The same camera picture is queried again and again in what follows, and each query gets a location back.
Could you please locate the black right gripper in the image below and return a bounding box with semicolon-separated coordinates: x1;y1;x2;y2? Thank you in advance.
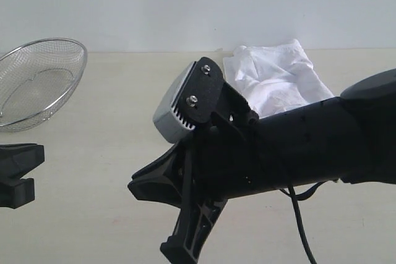
127;121;266;264

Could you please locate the white t-shirt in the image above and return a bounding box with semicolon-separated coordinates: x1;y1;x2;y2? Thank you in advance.
223;39;334;118

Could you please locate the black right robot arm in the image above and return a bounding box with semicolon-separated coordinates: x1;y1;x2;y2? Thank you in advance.
128;70;395;263

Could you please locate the metal wire mesh basket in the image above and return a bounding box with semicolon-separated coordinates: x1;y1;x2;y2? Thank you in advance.
1;37;88;132

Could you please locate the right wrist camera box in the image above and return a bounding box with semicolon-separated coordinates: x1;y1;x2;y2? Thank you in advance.
152;56;257;145

